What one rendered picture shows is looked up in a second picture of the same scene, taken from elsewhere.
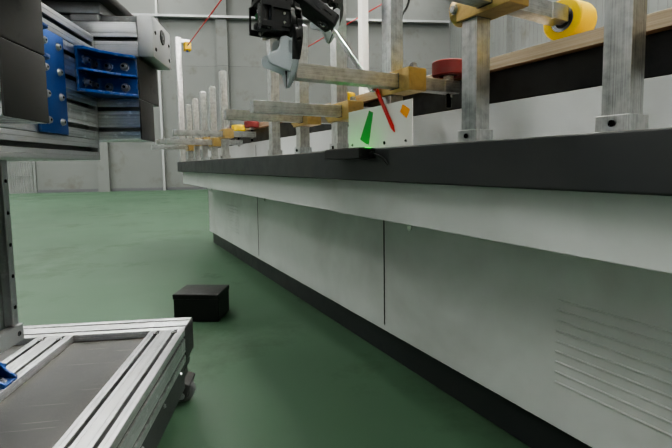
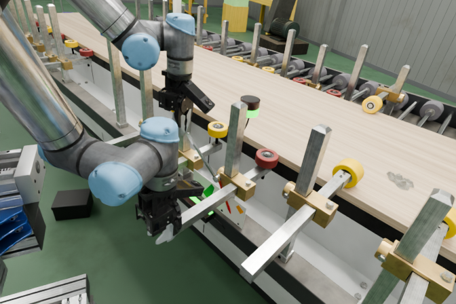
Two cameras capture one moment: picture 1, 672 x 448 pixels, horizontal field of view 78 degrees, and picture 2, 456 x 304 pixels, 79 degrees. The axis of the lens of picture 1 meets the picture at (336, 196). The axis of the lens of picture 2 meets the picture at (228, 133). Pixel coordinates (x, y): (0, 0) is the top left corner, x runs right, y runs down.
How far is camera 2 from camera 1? 0.87 m
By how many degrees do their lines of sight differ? 32
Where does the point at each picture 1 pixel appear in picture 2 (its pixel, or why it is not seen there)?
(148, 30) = (29, 186)
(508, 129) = not seen: hidden behind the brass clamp
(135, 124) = (33, 244)
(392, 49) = (233, 164)
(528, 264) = not seen: hidden behind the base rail
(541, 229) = not seen: outside the picture
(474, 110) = (287, 249)
